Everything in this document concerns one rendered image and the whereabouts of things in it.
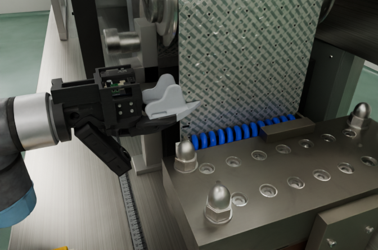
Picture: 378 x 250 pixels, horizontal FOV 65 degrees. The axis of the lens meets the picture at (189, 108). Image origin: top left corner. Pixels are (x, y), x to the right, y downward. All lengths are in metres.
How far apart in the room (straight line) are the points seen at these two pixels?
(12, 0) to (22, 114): 5.74
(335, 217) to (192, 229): 0.19
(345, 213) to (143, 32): 0.38
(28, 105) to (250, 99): 0.34
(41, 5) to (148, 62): 5.63
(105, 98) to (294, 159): 0.30
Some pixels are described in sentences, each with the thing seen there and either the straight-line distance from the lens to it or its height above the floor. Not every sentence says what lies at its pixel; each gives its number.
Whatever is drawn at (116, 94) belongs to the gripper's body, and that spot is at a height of 1.14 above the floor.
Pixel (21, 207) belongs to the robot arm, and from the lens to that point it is 0.52.
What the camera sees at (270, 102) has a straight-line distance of 0.55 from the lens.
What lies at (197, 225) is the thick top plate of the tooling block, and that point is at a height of 1.03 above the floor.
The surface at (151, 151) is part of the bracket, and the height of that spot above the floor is 0.95.
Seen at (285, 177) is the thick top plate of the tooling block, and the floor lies 1.03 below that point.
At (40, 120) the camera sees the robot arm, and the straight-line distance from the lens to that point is 0.42.
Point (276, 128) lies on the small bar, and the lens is 0.52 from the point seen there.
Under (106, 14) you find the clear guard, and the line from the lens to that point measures 1.47.
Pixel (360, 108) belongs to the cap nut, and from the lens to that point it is 0.60.
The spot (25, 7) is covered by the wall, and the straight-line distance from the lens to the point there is 6.13.
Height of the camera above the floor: 1.34
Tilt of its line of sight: 32 degrees down
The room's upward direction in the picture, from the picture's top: straight up
